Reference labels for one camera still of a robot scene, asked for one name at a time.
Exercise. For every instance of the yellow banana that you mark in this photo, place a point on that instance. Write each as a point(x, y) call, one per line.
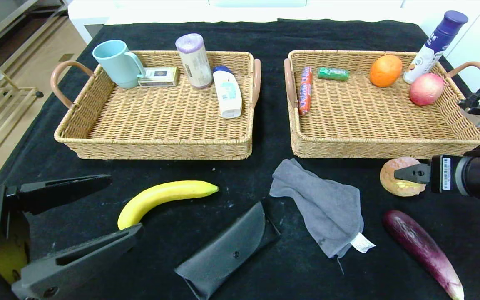
point(160, 196)

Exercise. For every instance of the purple eggplant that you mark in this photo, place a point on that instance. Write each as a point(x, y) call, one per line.
point(419, 246)

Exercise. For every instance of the light blue plastic mug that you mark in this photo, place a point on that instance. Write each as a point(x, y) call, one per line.
point(115, 63)

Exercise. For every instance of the small white card box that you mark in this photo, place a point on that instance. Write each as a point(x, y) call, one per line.
point(158, 76)

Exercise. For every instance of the black glasses case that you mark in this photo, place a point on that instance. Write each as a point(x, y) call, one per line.
point(227, 250)

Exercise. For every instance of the white bottle purple cap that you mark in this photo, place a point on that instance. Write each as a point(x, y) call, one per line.
point(431, 49)

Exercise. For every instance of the grey cloth with white tag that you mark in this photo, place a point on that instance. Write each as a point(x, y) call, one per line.
point(323, 204)

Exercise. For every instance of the green candy pack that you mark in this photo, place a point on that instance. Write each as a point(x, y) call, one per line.
point(333, 74)

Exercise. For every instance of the light wooden wheeled rack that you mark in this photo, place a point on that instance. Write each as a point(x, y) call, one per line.
point(2, 121)

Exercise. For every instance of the black tablecloth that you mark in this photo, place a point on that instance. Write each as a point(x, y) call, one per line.
point(240, 175)

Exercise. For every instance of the orange fruit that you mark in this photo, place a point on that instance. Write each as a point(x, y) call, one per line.
point(385, 71)

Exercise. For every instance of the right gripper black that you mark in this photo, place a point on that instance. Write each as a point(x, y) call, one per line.
point(442, 173)

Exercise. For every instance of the white lotion bottle blue cap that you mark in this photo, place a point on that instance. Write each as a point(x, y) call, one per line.
point(227, 95)

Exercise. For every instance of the purple-topped beige roll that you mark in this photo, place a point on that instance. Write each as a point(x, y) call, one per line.
point(195, 61)

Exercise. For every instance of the toy burger bun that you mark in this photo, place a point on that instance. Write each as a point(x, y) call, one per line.
point(404, 190)

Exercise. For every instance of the orange-red candy tube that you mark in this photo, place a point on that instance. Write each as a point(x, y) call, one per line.
point(305, 91)

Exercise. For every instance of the red apple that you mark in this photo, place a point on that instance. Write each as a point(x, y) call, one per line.
point(426, 88)

